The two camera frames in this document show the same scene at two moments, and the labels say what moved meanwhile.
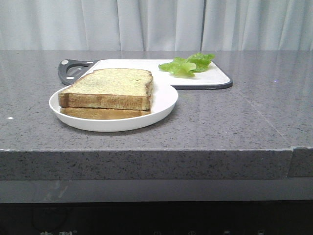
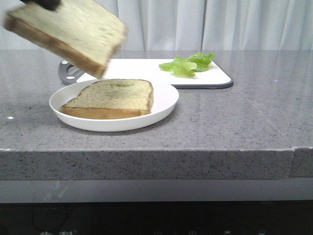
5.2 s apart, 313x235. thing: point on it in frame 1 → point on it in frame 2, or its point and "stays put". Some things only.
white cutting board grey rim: [216, 76] stays put
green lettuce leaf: [196, 62] stays put
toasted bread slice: [114, 88] → [80, 33]
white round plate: [164, 98] stays put
